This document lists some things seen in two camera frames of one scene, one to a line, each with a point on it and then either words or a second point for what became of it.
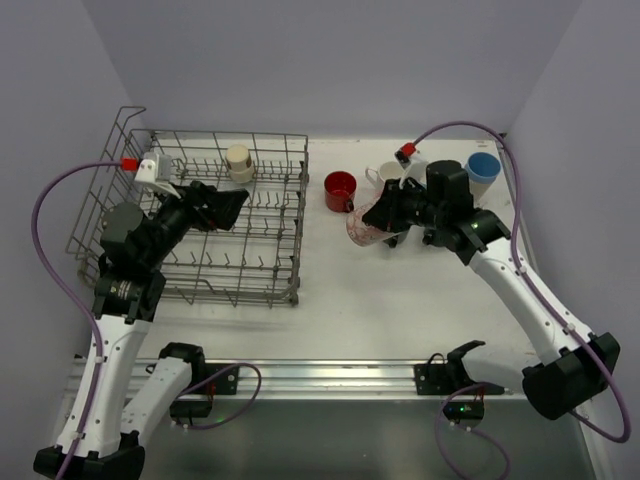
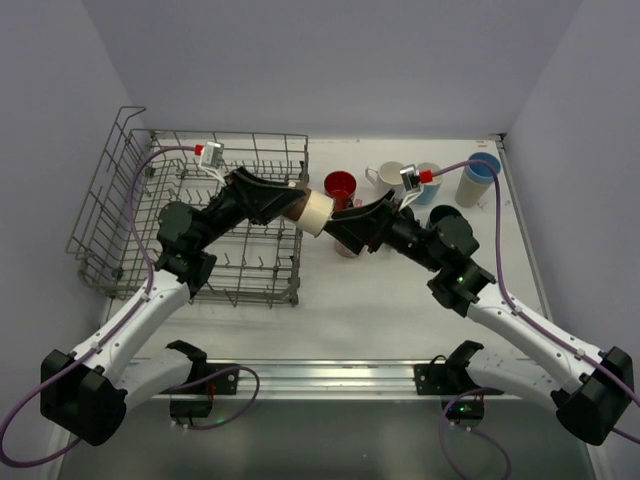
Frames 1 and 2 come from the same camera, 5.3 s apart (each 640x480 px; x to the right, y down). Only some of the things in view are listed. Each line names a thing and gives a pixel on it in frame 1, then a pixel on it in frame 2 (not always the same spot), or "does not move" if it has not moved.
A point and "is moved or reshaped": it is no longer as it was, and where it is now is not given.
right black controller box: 456,411 does not move
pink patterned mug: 367,194 is moved or reshaped
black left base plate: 225,383 does not move
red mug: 340,188 does not move
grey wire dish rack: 255,257 does not move
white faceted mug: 387,170 does not move
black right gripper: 395,204 to 386,226
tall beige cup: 478,191 does not move
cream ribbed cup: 239,163 to 313,212
